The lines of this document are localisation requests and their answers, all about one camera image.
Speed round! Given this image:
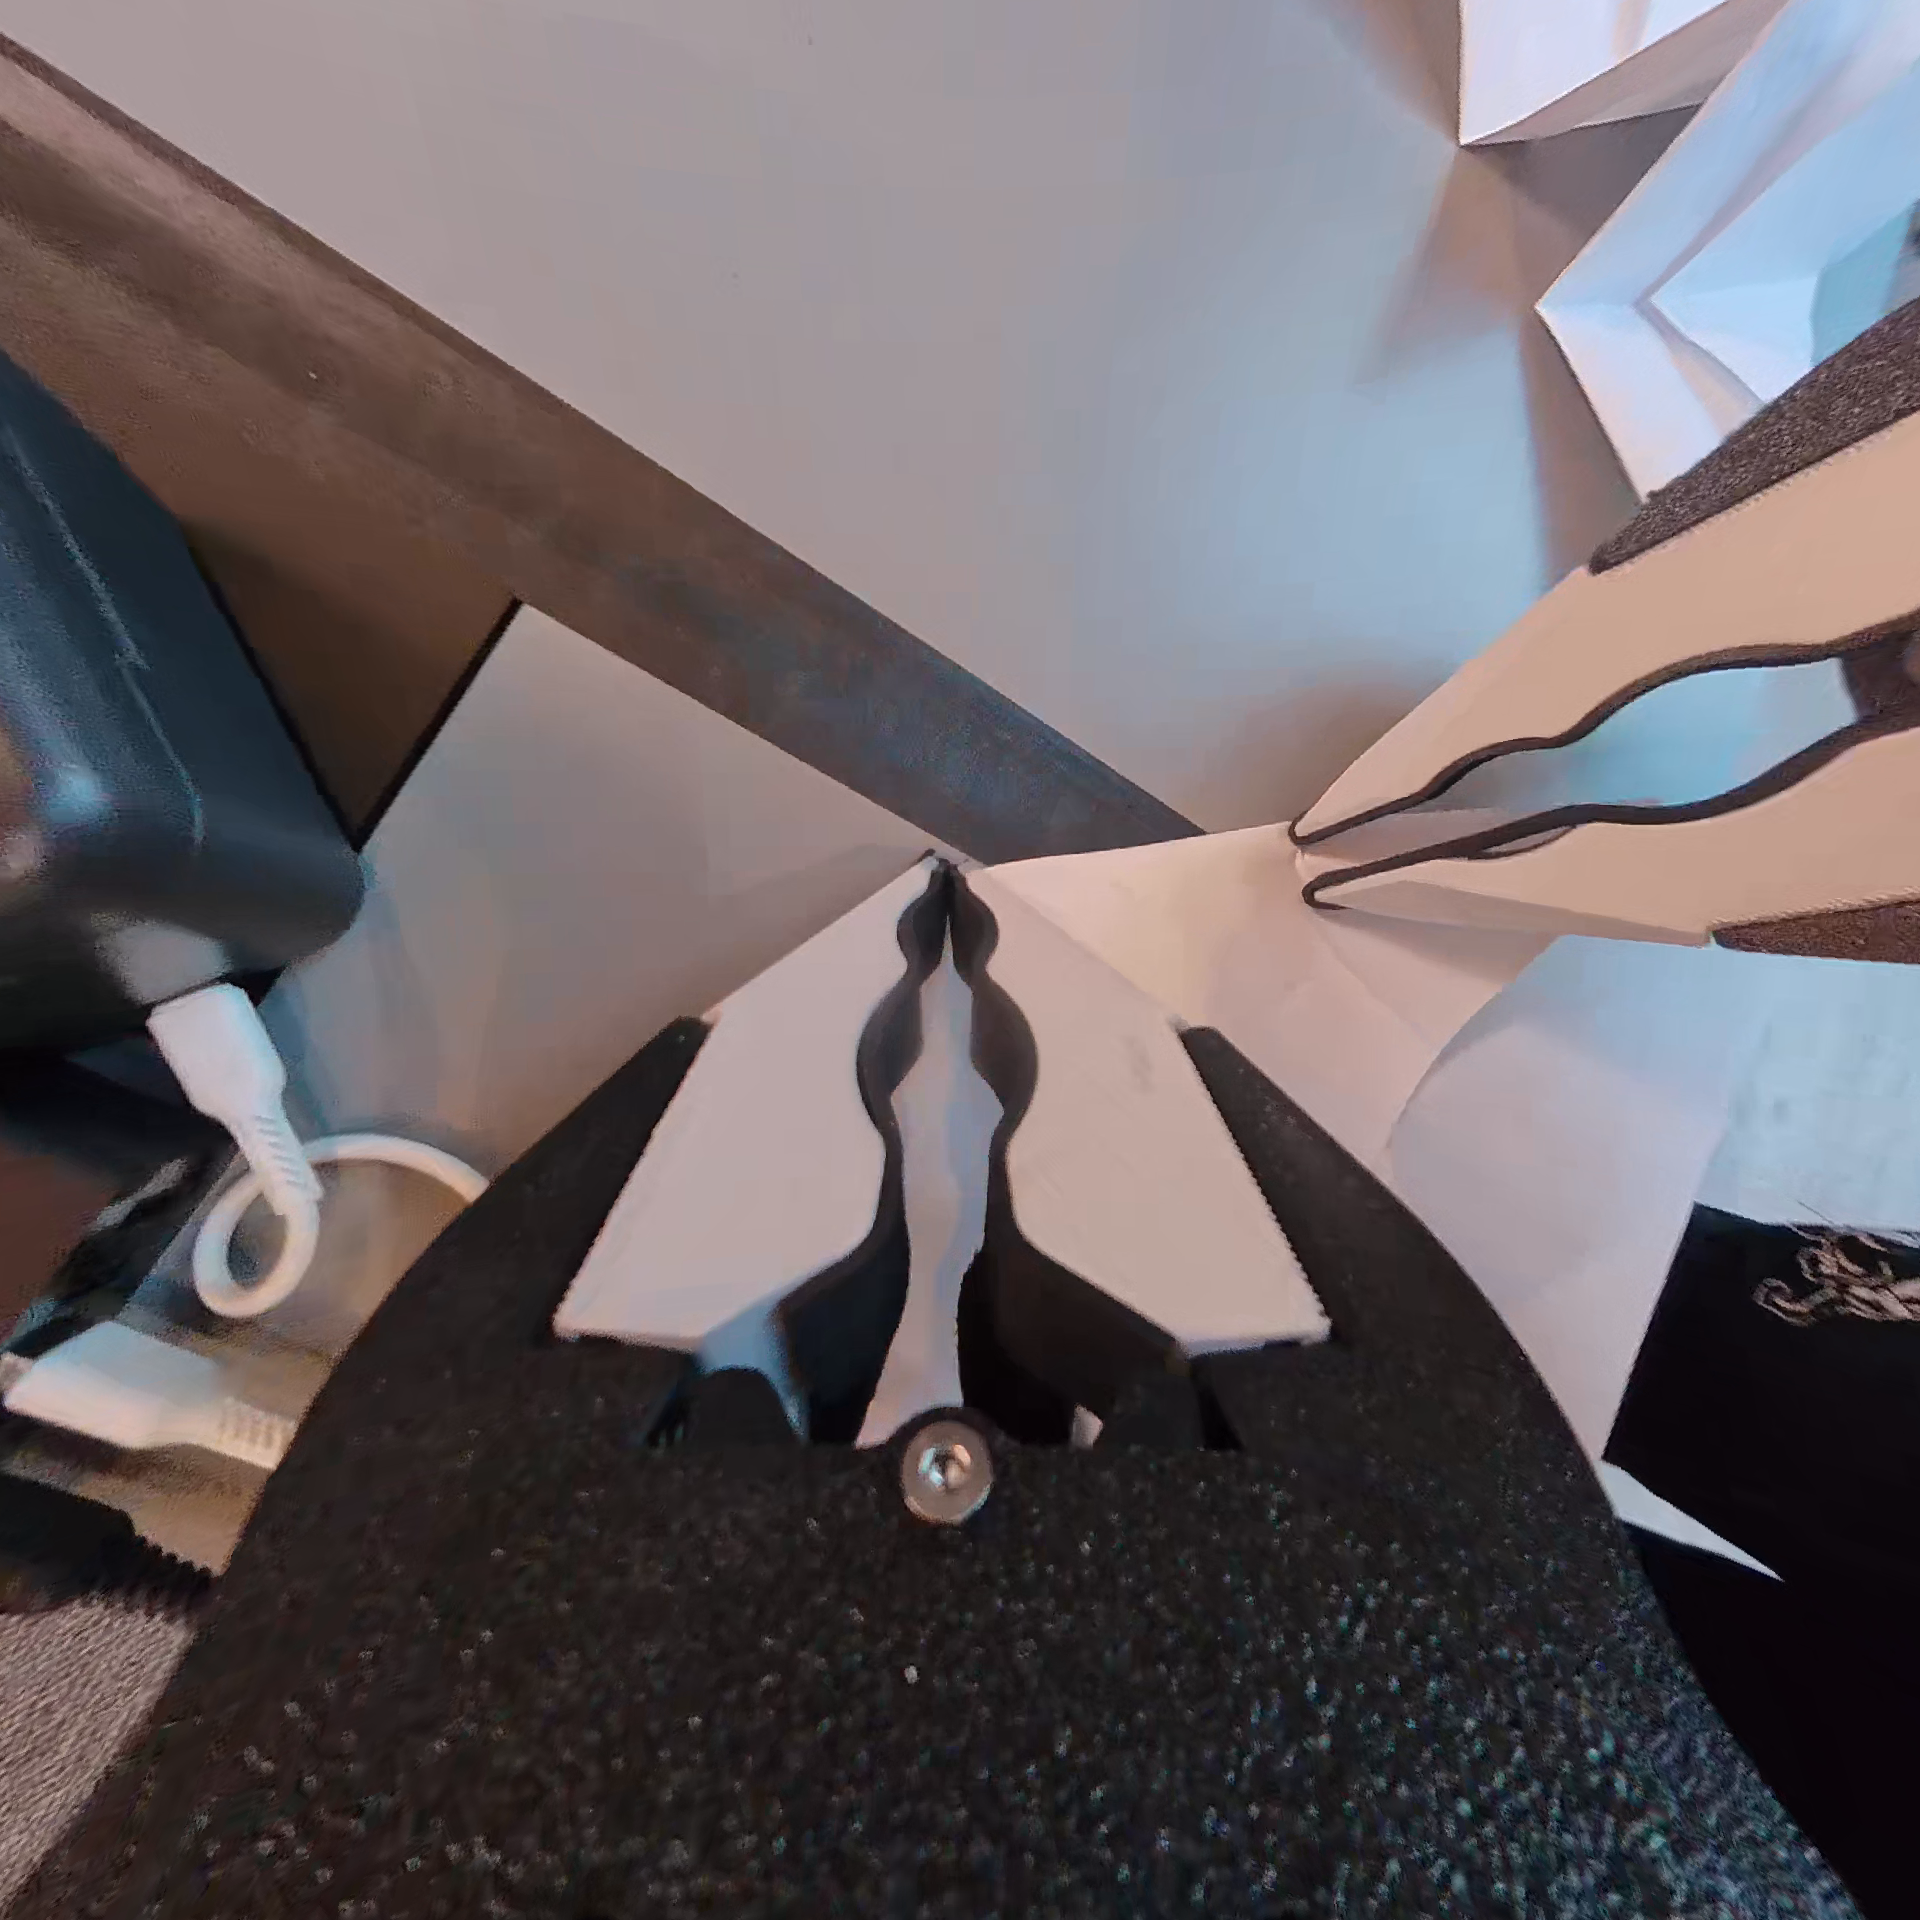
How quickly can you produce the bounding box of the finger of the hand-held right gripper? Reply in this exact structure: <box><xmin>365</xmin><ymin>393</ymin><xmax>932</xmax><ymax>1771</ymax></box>
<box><xmin>1303</xmin><ymin>701</ymin><xmax>1920</xmax><ymax>950</ymax></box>
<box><xmin>1287</xmin><ymin>449</ymin><xmax>1920</xmax><ymax>847</ymax></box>

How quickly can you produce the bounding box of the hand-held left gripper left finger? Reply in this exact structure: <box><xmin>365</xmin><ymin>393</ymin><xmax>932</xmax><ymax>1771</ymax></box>
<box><xmin>550</xmin><ymin>858</ymin><xmax>954</xmax><ymax>1450</ymax></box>

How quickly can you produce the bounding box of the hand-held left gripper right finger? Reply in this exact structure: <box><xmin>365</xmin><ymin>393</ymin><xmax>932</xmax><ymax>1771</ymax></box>
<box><xmin>948</xmin><ymin>861</ymin><xmax>1338</xmax><ymax>1450</ymax></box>

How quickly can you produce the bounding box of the white paper sheet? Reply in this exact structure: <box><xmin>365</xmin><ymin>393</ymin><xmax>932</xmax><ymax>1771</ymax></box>
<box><xmin>855</xmin><ymin>823</ymin><xmax>1787</xmax><ymax>1579</ymax></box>

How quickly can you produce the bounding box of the white desk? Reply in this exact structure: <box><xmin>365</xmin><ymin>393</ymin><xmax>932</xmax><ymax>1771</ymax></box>
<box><xmin>0</xmin><ymin>0</ymin><xmax>1920</xmax><ymax>1562</ymax></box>

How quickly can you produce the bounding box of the person's black clothing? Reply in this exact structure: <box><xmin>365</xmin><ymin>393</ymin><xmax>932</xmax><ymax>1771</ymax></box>
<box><xmin>1605</xmin><ymin>1201</ymin><xmax>1920</xmax><ymax>1920</ymax></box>

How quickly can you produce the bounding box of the dark electronic device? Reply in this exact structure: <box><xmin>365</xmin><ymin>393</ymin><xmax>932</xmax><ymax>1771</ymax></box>
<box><xmin>0</xmin><ymin>1049</ymin><xmax>227</xmax><ymax>1585</ymax></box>

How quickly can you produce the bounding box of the short white cable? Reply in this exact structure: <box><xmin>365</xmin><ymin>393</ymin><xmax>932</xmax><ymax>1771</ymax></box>
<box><xmin>0</xmin><ymin>983</ymin><xmax>490</xmax><ymax>1465</ymax></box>

